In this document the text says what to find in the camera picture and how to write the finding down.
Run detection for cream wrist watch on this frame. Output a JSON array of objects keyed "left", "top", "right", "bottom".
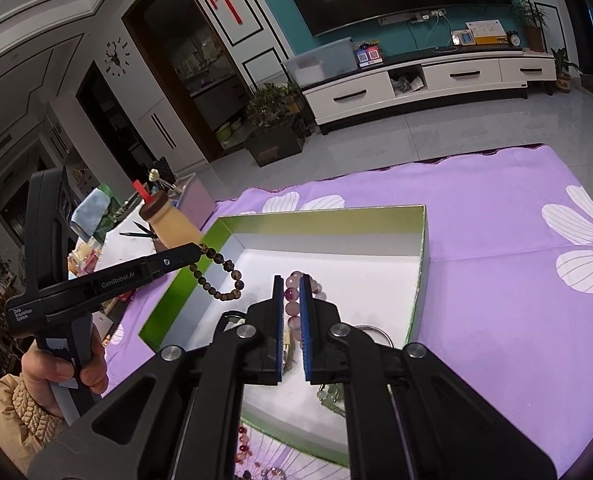
[{"left": 282, "top": 327, "right": 297, "bottom": 374}]

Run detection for potted plant on floor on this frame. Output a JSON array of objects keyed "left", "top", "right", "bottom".
[{"left": 244, "top": 82, "right": 306, "bottom": 167}]

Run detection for white yellow calendar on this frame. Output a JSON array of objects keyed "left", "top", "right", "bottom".
[{"left": 466, "top": 20, "right": 508, "bottom": 46}]

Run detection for blue red QR stand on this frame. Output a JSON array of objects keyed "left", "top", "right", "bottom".
[{"left": 354, "top": 41, "right": 385, "bottom": 68}]

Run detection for pink crystal bead bracelet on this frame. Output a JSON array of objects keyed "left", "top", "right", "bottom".
[{"left": 283, "top": 270, "right": 328, "bottom": 348}]

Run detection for silver bangle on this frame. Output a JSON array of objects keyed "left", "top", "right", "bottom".
[{"left": 356, "top": 325, "right": 394, "bottom": 348}]

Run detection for clear plastic storage bin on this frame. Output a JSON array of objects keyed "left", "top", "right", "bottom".
[{"left": 284, "top": 37, "right": 359, "bottom": 88}]

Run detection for jade green pendant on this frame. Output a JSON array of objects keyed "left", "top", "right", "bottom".
[{"left": 316, "top": 384, "right": 345, "bottom": 417}]

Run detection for light blue cloth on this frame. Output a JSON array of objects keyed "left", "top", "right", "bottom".
[{"left": 70, "top": 188, "right": 111, "bottom": 242}]

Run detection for green cardboard box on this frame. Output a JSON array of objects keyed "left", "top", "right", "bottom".
[{"left": 139, "top": 205, "right": 428, "bottom": 466}]

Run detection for small floor plant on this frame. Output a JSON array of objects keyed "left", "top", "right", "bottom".
[{"left": 551, "top": 48, "right": 580, "bottom": 93}]

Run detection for yellow bear bottle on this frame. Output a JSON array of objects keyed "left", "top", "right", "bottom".
[{"left": 139, "top": 191, "right": 202, "bottom": 248}]

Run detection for white TV cabinet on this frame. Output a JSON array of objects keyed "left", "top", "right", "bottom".
[{"left": 303, "top": 48, "right": 557, "bottom": 128}]

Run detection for pink snack package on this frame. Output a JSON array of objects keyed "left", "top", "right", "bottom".
[{"left": 68, "top": 237, "right": 102, "bottom": 276}]

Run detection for brown wooden bead bracelet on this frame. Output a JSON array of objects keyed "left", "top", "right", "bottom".
[{"left": 188, "top": 242, "right": 246, "bottom": 302}]

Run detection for small alarm clock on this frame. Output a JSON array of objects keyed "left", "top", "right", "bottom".
[{"left": 507, "top": 30, "right": 521, "bottom": 48}]

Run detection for beige knit sleeve forearm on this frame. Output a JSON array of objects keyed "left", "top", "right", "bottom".
[{"left": 0, "top": 374, "right": 68, "bottom": 474}]

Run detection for person's left hand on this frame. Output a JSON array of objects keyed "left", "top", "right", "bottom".
[{"left": 22, "top": 326, "right": 109, "bottom": 418}]

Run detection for black wall clock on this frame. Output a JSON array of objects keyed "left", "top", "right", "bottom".
[{"left": 104, "top": 37, "right": 130, "bottom": 77}]

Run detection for white paper sheet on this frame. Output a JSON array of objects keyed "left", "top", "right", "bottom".
[{"left": 95, "top": 230, "right": 155, "bottom": 271}]

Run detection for potted plant on cabinet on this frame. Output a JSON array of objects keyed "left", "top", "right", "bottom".
[{"left": 511, "top": 0, "right": 546, "bottom": 52}]

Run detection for red pink bead bracelet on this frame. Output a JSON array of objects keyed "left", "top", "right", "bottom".
[{"left": 234, "top": 424, "right": 258, "bottom": 468}]

